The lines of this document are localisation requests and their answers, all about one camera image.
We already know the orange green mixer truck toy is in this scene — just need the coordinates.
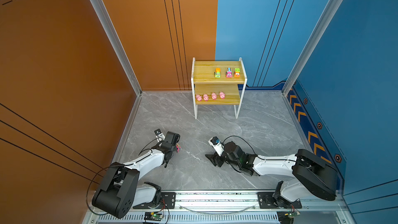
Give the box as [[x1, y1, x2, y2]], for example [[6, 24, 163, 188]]
[[215, 68, 221, 78]]

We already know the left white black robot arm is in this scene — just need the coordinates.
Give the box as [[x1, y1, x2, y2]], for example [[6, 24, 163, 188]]
[[91, 129, 180, 219]]

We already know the right green circuit board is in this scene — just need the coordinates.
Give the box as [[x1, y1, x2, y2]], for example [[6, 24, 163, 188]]
[[277, 211, 301, 224]]

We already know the aluminium front rail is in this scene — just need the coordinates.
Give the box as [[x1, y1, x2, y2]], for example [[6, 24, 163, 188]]
[[88, 189, 349, 212]]

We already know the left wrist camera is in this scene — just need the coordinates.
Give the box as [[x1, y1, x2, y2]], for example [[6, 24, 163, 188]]
[[154, 129, 165, 142]]

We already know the left green circuit board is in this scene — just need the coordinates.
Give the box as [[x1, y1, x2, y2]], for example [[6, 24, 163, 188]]
[[143, 212, 164, 224]]

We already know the white frame wooden shelf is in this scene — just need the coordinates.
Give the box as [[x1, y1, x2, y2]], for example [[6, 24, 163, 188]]
[[191, 58, 248, 118]]

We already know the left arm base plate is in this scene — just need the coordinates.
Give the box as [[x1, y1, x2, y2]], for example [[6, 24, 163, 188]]
[[133, 191, 176, 209]]

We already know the green circuit board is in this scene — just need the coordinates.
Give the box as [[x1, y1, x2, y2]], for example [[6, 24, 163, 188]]
[[143, 212, 164, 224], [277, 211, 301, 224]]

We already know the green orange dump truck toy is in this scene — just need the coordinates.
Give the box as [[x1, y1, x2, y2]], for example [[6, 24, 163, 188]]
[[234, 68, 240, 78]]

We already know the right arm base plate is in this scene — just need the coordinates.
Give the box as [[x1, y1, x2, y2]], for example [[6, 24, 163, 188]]
[[257, 191, 302, 209]]

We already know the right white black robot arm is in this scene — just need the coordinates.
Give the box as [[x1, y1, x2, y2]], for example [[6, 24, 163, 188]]
[[206, 136, 338, 208]]

